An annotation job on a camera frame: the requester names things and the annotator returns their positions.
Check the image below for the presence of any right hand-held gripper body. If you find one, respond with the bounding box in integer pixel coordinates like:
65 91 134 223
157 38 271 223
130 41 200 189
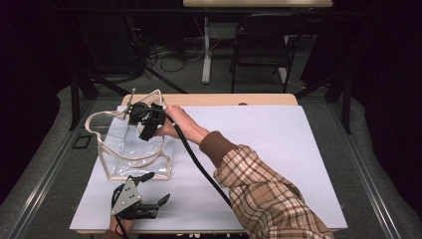
122 88 167 131

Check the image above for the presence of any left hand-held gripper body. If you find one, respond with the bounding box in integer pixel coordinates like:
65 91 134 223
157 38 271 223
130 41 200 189
110 177 161 220

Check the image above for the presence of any transparent bag with beige trim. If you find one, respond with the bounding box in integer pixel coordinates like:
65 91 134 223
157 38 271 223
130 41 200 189
85 89 180 182

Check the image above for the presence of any person's left hand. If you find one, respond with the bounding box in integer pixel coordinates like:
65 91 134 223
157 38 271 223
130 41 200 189
109 198 142 234

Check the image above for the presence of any person's right hand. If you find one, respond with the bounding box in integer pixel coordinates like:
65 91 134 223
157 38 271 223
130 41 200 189
154 104 211 146

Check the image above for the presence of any wooden table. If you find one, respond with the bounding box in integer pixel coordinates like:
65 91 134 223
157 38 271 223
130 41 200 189
69 93 348 235

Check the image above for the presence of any black metal stand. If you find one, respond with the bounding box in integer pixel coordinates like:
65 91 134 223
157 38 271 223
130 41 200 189
66 13 187 131
294 64 353 135

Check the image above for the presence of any white table mat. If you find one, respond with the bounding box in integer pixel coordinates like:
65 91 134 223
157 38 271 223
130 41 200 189
69 105 348 232

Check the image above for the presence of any black folding chair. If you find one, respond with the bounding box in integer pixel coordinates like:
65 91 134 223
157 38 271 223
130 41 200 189
229 12 308 95

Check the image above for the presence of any white desk with light top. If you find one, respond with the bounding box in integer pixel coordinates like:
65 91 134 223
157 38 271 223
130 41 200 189
182 0 334 85

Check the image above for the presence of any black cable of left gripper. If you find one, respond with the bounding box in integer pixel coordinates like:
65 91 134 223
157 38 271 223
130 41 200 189
110 183 131 239

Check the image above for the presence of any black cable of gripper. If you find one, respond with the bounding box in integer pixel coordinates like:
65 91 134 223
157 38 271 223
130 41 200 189
110 183 131 239
132 108 234 209

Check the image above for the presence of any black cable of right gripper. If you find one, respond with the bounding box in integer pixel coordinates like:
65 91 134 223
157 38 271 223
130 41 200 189
132 108 234 209

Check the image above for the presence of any bundle of floor cables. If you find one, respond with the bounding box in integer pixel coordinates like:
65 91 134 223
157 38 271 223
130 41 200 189
145 18 222 73

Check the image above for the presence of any black square frame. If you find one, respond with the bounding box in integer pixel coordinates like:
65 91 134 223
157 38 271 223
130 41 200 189
71 133 94 150

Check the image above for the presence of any aluminium floor rail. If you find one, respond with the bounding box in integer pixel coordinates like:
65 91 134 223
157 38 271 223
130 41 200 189
6 99 98 239
327 102 403 239

